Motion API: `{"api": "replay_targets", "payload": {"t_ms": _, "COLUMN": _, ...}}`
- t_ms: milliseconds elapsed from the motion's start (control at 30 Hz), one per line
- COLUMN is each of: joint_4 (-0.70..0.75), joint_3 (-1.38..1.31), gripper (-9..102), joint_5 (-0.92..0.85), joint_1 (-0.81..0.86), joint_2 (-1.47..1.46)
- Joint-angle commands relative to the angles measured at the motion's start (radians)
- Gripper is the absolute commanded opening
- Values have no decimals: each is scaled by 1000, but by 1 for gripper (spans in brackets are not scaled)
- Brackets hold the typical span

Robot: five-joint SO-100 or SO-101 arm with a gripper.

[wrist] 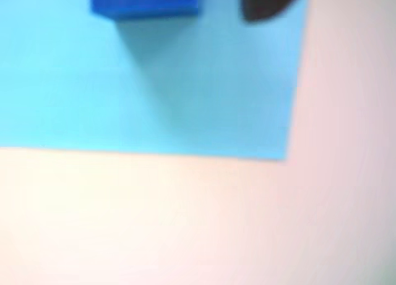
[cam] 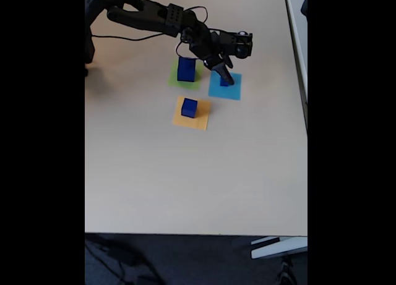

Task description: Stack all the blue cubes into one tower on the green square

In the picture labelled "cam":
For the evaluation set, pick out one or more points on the small blue cube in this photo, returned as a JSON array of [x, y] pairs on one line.
[[223, 83]]

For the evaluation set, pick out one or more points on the large blue cube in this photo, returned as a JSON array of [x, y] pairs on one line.
[[185, 70]]

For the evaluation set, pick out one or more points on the medium blue cube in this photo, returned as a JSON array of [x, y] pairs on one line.
[[189, 108]]

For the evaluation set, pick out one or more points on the light blue paper square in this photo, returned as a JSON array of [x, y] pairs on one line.
[[235, 91]]

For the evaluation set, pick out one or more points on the green paper square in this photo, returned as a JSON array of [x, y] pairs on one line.
[[173, 81]]

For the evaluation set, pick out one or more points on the orange paper square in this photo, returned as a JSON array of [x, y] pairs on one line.
[[202, 121]]

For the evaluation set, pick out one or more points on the white adjacent table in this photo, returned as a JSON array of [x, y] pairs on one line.
[[297, 50]]

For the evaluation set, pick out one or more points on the dark blue object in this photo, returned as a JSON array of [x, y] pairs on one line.
[[305, 5]]

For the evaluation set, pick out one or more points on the white table foot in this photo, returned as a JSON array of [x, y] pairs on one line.
[[278, 249]]

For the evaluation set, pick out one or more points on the black chair base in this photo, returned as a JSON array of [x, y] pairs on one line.
[[287, 272]]

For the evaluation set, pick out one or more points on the black camera box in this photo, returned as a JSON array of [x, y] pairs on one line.
[[236, 45]]

